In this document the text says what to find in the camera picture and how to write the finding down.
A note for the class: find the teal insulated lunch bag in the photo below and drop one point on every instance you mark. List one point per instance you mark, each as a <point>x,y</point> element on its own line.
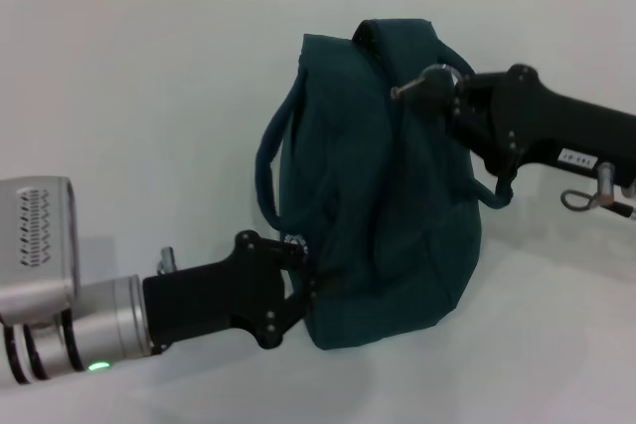
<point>422,245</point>

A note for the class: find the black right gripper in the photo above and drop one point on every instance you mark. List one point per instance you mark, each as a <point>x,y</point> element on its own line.
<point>546,121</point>

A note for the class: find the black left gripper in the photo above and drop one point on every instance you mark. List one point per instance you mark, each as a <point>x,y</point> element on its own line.
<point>213,295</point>

